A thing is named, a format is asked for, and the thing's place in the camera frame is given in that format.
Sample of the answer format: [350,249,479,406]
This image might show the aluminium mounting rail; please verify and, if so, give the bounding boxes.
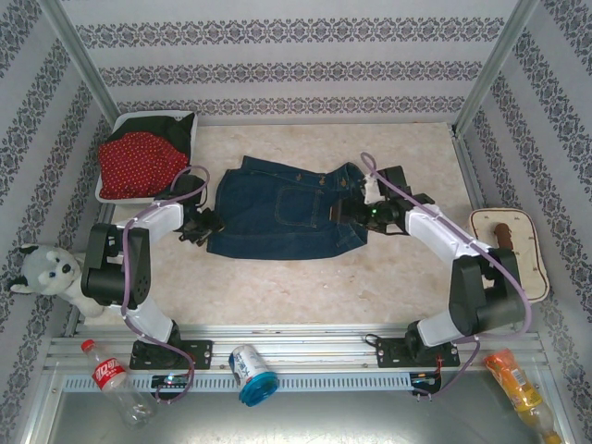
[43,323,545,371]

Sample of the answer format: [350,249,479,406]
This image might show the white plastic basket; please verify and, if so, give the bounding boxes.
[94,110,200,205]

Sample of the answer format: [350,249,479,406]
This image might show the red polka dot skirt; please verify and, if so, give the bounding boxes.
[99,130,190,200]

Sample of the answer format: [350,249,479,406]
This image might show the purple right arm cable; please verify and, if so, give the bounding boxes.
[359,152,533,403]

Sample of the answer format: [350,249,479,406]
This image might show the aluminium frame post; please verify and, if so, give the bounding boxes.
[452,0,540,135]
[39,0,122,122]

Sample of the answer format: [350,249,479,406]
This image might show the brown plush stick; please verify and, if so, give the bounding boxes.
[492,222,517,253]

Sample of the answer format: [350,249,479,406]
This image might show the grey metal sheet panel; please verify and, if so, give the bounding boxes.
[20,369,574,444]

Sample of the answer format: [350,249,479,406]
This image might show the aluminium side rail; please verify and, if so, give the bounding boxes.
[449,120,487,212]

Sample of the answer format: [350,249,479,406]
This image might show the white blue drink can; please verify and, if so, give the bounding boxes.
[228,343,280,408]

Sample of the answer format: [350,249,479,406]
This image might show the dark blue denim skirt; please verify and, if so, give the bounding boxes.
[205,154,371,261]

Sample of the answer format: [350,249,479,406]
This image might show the slotted white cable duct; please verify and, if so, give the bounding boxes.
[62,372,413,392]

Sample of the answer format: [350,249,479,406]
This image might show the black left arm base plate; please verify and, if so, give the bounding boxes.
[129,339,214,371]

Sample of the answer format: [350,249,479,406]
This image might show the clear bottle with red label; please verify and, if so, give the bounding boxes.
[80,339,158,427]

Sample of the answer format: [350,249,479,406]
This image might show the orange drink bottle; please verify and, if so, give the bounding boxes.
[483,349,563,444]

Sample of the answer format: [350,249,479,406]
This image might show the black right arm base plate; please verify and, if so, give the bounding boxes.
[375,337,462,370]

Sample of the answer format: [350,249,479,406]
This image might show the black skirt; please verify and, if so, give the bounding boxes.
[108,114,198,161]

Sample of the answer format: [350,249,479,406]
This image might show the grey white husky plush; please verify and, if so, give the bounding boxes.
[8,243,105,319]

